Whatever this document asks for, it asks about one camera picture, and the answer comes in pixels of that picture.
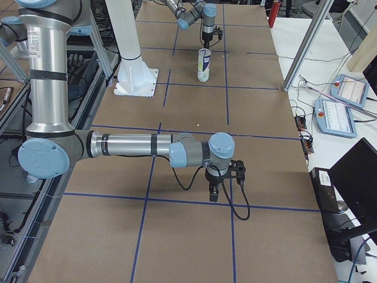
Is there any clear plastic tennis ball can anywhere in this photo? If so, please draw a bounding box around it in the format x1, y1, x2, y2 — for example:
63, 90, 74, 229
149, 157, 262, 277
197, 48, 211, 83

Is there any red fire extinguisher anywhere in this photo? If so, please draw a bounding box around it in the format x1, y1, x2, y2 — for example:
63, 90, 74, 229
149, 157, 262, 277
268, 0, 281, 28

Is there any orange terminal block lower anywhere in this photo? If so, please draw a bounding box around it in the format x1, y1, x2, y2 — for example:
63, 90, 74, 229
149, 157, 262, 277
300, 136, 314, 154

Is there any orange terminal block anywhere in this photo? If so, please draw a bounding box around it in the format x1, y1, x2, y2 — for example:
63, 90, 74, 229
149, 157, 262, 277
300, 136, 314, 154
294, 116, 307, 131

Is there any orange terminal block upper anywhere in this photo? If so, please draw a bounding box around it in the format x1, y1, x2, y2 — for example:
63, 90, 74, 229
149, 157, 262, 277
294, 116, 307, 131

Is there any black computer box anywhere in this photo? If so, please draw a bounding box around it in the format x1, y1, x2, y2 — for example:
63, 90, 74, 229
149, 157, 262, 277
310, 167, 349, 214

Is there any near teach pendant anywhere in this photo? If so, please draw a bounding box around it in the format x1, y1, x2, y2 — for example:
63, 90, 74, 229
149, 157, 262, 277
315, 98, 357, 139

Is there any teach pendant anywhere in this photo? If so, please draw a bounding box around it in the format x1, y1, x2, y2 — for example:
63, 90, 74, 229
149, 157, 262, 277
315, 98, 357, 139
330, 74, 370, 109

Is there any black monitor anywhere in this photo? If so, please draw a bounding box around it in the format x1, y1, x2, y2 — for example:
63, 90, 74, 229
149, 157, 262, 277
326, 137, 376, 262

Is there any far teach pendant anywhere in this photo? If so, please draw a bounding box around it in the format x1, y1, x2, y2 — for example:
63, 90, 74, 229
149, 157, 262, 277
330, 74, 370, 109

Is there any wooden board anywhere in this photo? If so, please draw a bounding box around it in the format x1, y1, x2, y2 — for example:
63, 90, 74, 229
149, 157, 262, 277
347, 0, 376, 73

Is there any black camera cable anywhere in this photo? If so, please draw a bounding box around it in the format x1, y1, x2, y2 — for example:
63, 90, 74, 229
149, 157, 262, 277
169, 154, 252, 221

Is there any white pedestal column with base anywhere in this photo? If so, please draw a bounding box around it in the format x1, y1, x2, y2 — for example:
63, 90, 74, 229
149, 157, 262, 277
105, 0, 158, 97

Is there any aluminium frame post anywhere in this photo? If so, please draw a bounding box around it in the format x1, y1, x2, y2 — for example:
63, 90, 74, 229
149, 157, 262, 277
282, 0, 334, 92

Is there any blue network cable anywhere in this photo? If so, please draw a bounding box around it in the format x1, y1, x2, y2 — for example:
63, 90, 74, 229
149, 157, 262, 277
347, 235, 372, 283

